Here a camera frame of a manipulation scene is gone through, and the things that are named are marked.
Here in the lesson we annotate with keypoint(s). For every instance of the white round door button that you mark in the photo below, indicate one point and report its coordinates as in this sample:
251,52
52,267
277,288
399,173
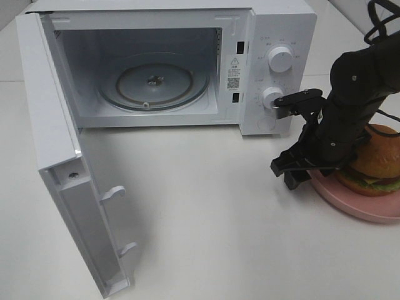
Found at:
266,123

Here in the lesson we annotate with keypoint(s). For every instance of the white lower microwave knob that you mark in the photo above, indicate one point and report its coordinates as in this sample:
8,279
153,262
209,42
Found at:
269,95

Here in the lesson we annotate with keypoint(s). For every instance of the white microwave door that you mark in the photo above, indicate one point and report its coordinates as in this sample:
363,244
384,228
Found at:
61,160

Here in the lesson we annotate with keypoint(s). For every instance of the white upper microwave knob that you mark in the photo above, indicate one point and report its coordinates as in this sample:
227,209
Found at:
280,59

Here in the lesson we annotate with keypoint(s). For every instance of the glass microwave turntable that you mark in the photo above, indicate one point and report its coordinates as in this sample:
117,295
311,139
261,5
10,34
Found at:
155,81

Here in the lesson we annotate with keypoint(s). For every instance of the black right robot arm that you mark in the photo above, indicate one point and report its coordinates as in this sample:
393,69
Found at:
360,80

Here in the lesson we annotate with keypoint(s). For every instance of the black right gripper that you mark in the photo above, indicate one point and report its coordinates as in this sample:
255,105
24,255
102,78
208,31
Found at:
331,145

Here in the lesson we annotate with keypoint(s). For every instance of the white microwave oven body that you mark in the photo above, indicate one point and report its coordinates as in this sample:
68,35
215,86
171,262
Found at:
103,64

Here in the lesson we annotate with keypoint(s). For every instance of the burger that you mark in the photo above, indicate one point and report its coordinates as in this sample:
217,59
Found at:
375,171

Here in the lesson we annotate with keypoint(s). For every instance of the white microwave knob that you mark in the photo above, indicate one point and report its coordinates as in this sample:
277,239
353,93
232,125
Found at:
280,59
269,95

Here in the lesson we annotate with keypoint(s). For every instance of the pink plate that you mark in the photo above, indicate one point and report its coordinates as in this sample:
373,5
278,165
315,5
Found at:
375,209

